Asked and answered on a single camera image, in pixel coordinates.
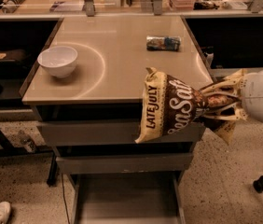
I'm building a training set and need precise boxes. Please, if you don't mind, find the grey open bottom drawer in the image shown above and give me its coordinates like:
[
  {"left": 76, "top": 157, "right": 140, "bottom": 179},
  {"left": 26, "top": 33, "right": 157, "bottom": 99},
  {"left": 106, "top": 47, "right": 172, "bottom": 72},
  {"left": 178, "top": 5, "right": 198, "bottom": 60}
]
[{"left": 71, "top": 172, "right": 186, "bottom": 224}]

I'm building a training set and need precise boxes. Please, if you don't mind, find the white ceramic bowl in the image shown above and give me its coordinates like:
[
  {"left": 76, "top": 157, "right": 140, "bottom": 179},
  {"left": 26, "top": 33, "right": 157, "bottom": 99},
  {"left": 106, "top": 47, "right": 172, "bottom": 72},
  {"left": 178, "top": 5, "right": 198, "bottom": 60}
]
[{"left": 37, "top": 46, "right": 77, "bottom": 77}]

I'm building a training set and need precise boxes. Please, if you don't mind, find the black table leg frame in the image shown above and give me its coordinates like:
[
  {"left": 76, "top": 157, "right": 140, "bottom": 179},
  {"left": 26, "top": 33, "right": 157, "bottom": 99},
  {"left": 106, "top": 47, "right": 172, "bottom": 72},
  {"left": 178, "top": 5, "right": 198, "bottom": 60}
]
[{"left": 0, "top": 130, "right": 58, "bottom": 187}]

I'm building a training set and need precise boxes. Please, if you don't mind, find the brown sea salt chip bag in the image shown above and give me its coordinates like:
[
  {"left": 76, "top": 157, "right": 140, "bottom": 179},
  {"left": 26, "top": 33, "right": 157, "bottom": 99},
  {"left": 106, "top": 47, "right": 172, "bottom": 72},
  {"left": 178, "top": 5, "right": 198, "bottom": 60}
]
[{"left": 136, "top": 67, "right": 243, "bottom": 143}]

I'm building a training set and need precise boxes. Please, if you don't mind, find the grey middle drawer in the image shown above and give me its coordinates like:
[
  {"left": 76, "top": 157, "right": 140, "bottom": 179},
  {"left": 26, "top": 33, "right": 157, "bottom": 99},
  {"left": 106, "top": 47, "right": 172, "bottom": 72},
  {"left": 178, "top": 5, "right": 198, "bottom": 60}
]
[{"left": 56, "top": 153, "right": 193, "bottom": 175}]

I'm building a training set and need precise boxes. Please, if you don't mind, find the small blue snack packet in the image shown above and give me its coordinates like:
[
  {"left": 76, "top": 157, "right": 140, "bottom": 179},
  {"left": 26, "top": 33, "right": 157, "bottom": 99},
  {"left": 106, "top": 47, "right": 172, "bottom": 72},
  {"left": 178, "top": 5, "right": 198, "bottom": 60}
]
[{"left": 146, "top": 35, "right": 181, "bottom": 51}]

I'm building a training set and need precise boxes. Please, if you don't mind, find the grey top drawer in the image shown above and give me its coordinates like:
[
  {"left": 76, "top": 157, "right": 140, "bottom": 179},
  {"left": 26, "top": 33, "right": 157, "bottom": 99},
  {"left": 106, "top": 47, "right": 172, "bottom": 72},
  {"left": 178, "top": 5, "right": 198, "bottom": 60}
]
[{"left": 37, "top": 119, "right": 205, "bottom": 147}]

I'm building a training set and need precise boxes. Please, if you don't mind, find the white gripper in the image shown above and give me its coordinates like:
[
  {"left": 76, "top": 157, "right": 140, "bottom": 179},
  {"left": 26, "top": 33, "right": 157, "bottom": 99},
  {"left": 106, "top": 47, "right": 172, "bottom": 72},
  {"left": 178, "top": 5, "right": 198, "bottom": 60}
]
[{"left": 200, "top": 68, "right": 263, "bottom": 147}]

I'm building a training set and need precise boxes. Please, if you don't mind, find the black bag on shelf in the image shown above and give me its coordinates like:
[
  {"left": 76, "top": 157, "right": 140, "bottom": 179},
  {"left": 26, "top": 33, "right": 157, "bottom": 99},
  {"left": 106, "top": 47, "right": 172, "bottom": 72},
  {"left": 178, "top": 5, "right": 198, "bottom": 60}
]
[{"left": 0, "top": 49, "right": 30, "bottom": 66}]

